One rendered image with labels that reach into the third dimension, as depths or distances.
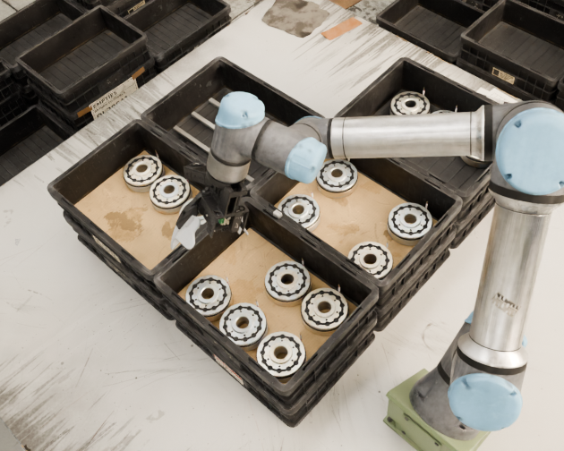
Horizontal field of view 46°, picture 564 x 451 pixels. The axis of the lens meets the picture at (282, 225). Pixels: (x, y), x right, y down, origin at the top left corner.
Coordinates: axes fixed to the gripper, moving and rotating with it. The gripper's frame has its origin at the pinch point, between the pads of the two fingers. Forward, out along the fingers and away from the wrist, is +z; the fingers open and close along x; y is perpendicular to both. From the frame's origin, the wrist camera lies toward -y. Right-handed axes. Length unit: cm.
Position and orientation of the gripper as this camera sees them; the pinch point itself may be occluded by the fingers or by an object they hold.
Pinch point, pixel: (204, 239)
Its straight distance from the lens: 136.6
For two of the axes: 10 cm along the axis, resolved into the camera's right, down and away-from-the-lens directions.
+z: -2.3, 7.0, 6.8
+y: 4.9, 6.9, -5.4
